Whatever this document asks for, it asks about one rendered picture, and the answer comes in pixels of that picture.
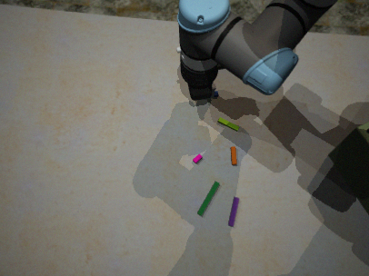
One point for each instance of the orange rod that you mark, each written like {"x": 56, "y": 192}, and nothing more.
{"x": 233, "y": 156}

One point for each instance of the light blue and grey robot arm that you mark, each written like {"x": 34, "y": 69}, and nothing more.
{"x": 260, "y": 54}

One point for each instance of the magenta rectangular block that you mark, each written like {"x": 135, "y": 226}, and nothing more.
{"x": 197, "y": 158}

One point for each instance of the lime green rectangular bar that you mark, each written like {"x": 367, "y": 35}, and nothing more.
{"x": 228, "y": 124}

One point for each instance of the green rod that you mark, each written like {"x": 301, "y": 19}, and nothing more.
{"x": 208, "y": 198}

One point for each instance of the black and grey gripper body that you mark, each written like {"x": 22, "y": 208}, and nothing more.
{"x": 198, "y": 76}

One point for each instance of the purple rod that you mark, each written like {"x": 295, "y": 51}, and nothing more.
{"x": 233, "y": 211}

